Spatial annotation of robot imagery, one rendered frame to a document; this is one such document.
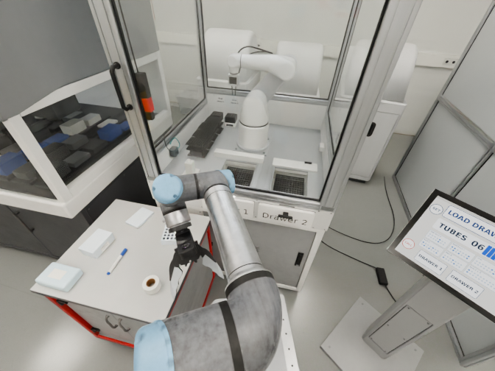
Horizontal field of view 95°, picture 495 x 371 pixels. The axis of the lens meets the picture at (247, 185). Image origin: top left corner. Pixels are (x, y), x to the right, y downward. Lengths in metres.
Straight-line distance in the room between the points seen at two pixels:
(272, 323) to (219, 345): 0.09
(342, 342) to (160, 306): 1.24
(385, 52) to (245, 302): 0.79
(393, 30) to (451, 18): 3.49
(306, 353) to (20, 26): 2.19
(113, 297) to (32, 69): 1.00
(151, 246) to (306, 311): 1.22
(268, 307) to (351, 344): 1.55
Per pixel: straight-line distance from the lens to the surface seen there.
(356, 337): 1.96
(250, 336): 0.38
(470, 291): 1.17
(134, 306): 1.17
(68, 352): 2.11
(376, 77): 0.90
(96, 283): 1.29
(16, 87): 1.31
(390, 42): 0.89
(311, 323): 1.93
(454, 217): 1.16
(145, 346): 0.39
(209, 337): 0.38
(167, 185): 0.60
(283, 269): 1.71
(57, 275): 1.34
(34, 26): 1.40
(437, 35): 4.35
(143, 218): 1.42
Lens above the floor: 1.77
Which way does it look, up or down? 41 degrees down
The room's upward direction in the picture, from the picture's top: 3 degrees clockwise
